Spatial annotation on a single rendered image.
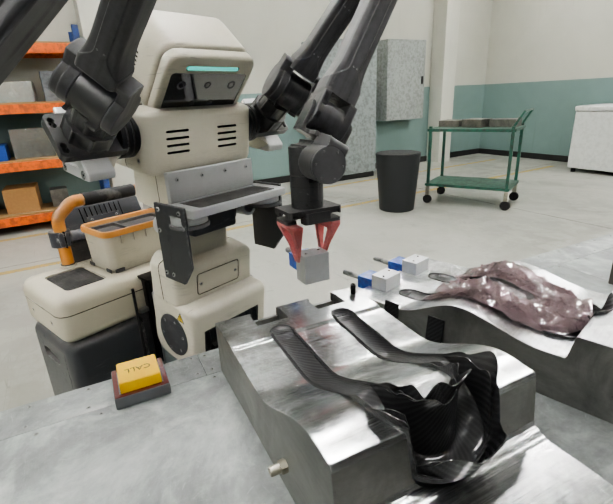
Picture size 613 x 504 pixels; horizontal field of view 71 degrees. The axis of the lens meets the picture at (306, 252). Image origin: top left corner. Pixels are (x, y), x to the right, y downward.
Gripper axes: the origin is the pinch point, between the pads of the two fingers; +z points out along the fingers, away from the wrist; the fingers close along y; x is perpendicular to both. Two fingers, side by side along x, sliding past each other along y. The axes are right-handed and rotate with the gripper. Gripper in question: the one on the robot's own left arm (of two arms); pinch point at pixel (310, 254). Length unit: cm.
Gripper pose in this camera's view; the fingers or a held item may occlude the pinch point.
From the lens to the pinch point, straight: 78.3
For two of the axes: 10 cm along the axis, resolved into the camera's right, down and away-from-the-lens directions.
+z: 0.5, 9.5, 3.2
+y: 8.8, -1.9, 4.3
